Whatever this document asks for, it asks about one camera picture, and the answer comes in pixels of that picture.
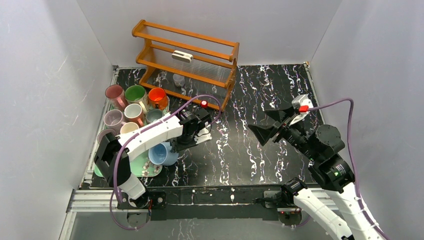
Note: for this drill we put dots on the mauve mug white logo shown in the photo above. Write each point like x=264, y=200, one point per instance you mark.
x=115, y=119

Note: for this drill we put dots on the white clip on rack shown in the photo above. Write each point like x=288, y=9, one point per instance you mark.
x=182, y=56

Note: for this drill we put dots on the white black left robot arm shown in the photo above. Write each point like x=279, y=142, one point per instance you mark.
x=163, y=139

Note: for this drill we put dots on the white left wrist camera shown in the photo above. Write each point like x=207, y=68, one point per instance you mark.
x=204, y=135

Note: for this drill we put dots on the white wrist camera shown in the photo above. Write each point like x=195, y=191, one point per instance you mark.
x=204, y=135
x=301, y=105

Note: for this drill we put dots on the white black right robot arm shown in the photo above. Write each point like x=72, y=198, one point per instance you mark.
x=332, y=173

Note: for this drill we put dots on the light blue mug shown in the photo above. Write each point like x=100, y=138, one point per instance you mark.
x=163, y=154

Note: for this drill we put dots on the pink ghost pattern mug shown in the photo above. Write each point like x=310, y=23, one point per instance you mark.
x=116, y=95

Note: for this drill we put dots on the grey blue mug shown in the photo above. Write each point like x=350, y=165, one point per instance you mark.
x=153, y=115

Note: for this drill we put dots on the orange mug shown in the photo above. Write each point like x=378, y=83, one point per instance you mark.
x=158, y=98

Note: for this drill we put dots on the salmon pink mug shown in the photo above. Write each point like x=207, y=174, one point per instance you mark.
x=134, y=113

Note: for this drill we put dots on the orange wooden rack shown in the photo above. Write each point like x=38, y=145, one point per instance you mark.
x=214, y=59

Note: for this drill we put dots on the black table front rail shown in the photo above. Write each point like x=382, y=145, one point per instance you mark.
x=218, y=202

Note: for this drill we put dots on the green floral tray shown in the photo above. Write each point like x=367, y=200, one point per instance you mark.
x=141, y=165

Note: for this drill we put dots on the clear glass cup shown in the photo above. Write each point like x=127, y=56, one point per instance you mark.
x=178, y=80

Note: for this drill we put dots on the green mug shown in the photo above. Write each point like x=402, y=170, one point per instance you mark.
x=137, y=94

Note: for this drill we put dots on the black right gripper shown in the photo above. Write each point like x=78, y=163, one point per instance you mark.
x=282, y=128

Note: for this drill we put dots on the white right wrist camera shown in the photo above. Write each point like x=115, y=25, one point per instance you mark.
x=301, y=105

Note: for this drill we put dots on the small pink cup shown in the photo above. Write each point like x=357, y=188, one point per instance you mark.
x=128, y=127

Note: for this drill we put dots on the red black button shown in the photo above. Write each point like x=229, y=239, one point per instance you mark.
x=204, y=104

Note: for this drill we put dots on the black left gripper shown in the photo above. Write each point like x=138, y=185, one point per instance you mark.
x=185, y=143

